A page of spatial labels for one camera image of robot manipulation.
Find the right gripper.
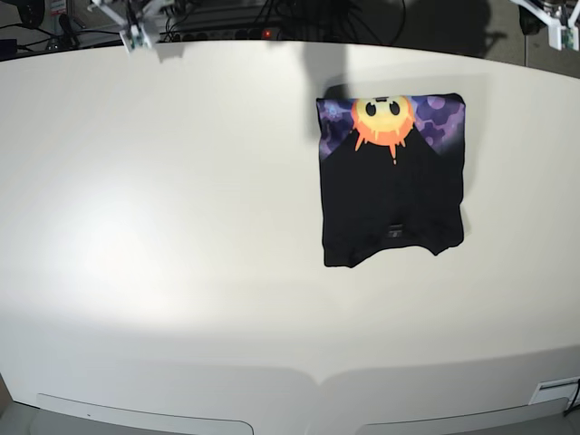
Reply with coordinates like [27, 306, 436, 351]
[88, 0, 175, 27]

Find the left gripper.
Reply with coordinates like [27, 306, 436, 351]
[514, 0, 579, 27]

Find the black T-shirt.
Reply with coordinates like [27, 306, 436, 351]
[316, 93, 466, 267]

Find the black power strip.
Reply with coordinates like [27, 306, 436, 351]
[169, 27, 279, 43]

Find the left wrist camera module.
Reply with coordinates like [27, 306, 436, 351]
[548, 24, 579, 51]

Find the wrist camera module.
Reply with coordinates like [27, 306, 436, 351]
[120, 24, 152, 53]
[548, 24, 579, 51]

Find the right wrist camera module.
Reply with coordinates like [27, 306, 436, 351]
[120, 24, 152, 53]

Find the black cable at table edge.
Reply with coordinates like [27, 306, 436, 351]
[563, 379, 580, 419]

